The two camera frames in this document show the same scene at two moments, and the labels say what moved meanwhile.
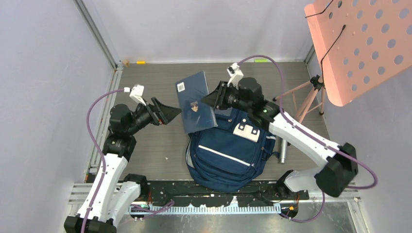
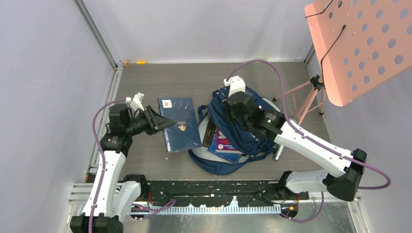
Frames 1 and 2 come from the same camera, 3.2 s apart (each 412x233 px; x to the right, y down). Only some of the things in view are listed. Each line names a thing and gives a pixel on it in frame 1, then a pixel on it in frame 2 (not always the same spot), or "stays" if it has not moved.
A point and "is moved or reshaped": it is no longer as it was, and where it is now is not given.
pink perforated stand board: (361, 44) stays
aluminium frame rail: (116, 65) stays
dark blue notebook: (197, 115) to (184, 133)
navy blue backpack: (231, 157) is moved or reshaped
